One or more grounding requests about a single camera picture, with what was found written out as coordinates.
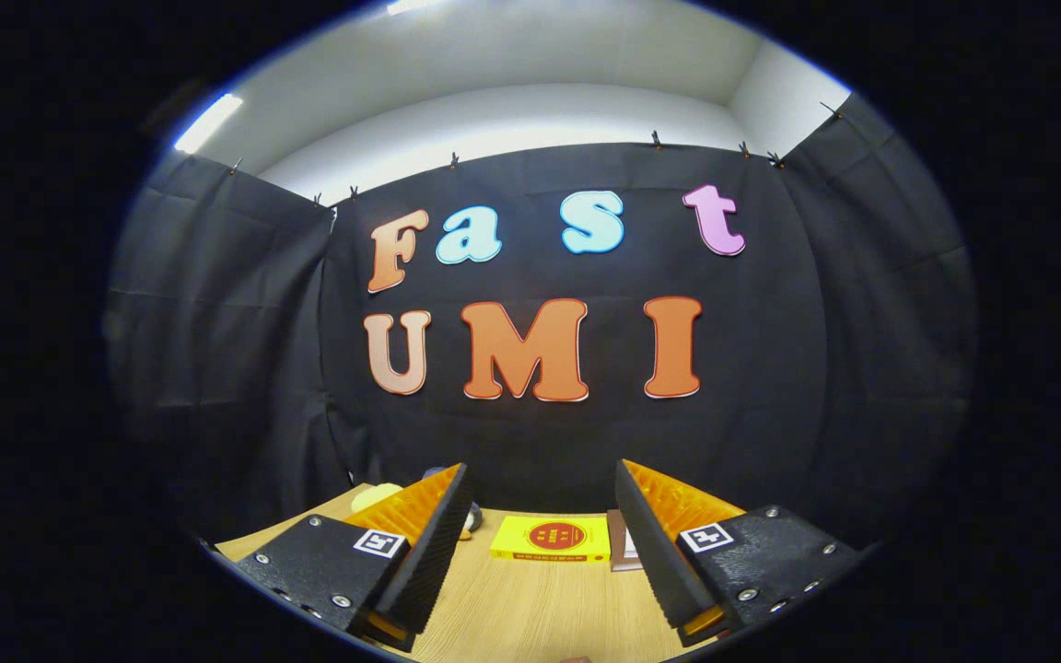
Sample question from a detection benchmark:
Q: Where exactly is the row of small cloth clips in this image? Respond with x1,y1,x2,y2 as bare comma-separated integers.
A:
227,101,845,208

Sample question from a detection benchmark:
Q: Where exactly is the penguin plush toy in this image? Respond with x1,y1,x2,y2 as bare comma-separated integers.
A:
420,465,485,541

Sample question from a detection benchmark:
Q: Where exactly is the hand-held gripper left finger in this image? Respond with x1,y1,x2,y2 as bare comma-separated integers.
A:
234,462,474,653

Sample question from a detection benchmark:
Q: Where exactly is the yellow book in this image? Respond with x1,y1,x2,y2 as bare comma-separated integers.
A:
490,515,612,564

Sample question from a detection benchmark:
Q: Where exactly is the yellow bun plush toy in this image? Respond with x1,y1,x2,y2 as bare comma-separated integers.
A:
351,483,402,514

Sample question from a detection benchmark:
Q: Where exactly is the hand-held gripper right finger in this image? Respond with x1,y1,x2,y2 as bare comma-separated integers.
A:
614,459,866,647

